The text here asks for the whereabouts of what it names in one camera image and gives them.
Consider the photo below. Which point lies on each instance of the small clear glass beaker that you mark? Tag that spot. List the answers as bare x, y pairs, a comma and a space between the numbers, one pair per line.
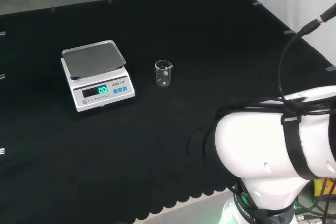
163, 74

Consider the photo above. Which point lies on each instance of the black bench cloth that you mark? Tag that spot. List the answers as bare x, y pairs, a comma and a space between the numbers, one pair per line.
131, 142

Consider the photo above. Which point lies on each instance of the yellow stop button box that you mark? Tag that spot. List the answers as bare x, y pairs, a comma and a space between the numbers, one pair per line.
324, 186

